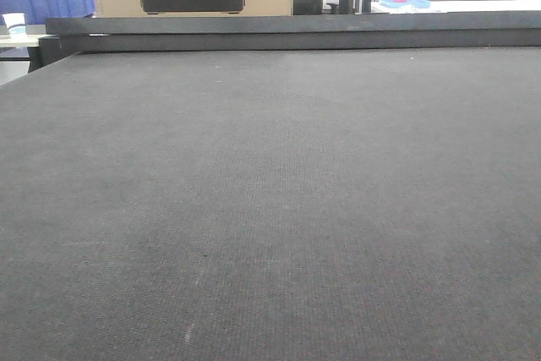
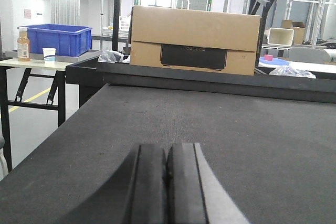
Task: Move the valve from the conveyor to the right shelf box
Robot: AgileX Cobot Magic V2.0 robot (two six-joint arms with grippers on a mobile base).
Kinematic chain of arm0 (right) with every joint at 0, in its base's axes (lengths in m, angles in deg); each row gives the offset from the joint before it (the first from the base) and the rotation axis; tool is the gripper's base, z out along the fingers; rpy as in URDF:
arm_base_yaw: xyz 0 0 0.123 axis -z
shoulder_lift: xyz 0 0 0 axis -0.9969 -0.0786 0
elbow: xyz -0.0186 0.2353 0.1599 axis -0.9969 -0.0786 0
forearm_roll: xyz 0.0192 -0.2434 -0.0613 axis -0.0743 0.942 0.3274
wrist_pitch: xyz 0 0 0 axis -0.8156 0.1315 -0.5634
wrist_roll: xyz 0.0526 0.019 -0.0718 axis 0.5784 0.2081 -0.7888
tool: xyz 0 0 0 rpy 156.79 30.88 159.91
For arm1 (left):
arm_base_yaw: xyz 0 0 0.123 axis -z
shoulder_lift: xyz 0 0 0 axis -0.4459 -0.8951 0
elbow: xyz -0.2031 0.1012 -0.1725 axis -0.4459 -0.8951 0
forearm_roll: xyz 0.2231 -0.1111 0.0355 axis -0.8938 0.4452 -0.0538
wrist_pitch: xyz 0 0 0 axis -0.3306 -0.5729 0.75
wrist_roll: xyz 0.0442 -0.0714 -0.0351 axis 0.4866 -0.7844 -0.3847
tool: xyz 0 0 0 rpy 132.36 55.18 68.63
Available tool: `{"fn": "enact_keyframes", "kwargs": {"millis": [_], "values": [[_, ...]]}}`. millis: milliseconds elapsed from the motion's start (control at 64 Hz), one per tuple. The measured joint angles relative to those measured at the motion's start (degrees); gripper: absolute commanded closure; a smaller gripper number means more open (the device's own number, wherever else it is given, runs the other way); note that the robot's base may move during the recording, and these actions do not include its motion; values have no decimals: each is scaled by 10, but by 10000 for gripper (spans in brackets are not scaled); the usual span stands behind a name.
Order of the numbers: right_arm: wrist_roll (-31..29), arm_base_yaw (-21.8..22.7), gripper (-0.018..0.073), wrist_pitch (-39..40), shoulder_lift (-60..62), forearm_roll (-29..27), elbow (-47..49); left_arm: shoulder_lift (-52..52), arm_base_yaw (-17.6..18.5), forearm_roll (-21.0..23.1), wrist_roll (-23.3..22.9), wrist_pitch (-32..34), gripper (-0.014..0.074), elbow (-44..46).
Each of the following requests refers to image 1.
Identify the white background table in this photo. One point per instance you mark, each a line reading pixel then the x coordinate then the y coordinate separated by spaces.
pixel 465 6

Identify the blue tray on table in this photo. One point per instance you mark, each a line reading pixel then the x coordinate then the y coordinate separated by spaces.
pixel 418 4

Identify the black conveyor end rail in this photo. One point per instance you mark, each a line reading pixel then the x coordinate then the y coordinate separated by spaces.
pixel 298 33

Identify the dark grey conveyor belt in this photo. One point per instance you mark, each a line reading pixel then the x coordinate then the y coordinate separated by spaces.
pixel 369 205

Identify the white paper cup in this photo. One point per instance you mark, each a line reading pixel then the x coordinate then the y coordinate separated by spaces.
pixel 16 24

